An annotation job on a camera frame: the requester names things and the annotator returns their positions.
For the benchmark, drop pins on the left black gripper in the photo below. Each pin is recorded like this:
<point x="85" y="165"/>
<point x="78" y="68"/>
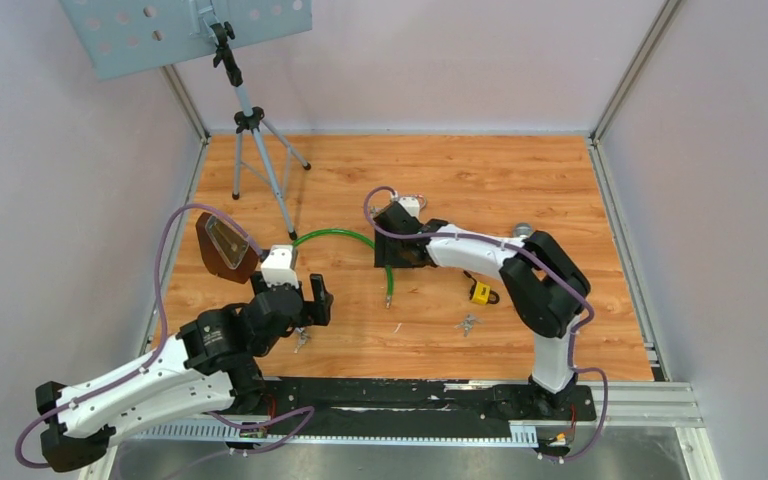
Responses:
<point x="317" y="311"/>

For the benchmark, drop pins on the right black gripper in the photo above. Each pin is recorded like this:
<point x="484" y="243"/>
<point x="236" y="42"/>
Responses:
<point x="384" y="255"/>

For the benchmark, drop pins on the green cable lock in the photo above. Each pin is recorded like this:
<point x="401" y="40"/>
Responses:
<point x="390" y="277"/>

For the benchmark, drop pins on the keys of cable lock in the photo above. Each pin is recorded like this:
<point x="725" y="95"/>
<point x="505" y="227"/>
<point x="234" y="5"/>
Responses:
<point x="303" y="338"/>

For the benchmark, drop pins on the yellow black padlock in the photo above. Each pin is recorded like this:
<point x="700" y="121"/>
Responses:
<point x="481" y="293"/>

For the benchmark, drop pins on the keys of yellow padlock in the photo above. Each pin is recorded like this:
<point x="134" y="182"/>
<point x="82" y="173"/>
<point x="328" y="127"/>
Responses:
<point x="468" y="324"/>

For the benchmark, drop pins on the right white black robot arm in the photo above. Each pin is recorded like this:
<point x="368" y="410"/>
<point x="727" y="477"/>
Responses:
<point x="547" y="289"/>

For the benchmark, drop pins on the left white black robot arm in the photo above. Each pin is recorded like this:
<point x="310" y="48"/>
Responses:
<point x="209" y="365"/>

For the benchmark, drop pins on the brown wooden metronome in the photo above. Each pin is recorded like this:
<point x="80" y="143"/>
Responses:
<point x="224" y="251"/>

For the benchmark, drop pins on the glittery silver microphone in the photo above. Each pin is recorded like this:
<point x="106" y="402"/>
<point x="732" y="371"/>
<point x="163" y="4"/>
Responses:
<point x="522" y="230"/>

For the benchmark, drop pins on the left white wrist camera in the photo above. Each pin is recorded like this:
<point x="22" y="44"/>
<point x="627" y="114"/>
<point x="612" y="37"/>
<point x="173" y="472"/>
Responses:
<point x="278" y="266"/>

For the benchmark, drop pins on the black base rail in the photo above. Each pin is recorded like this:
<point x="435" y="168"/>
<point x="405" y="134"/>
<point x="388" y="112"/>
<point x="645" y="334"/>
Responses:
<point x="368" y="411"/>

